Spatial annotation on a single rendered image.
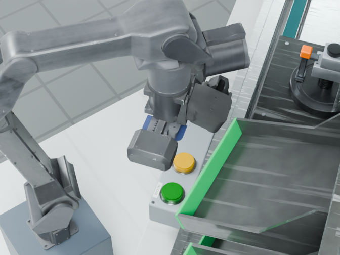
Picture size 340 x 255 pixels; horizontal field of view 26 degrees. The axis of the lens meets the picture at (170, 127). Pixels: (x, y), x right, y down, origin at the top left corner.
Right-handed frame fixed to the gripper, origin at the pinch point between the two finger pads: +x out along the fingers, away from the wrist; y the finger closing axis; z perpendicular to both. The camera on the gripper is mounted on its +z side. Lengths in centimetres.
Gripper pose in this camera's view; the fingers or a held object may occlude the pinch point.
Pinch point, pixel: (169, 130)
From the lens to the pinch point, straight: 108.2
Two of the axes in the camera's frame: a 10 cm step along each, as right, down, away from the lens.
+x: 0.0, 5.9, 8.1
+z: 9.5, 2.6, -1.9
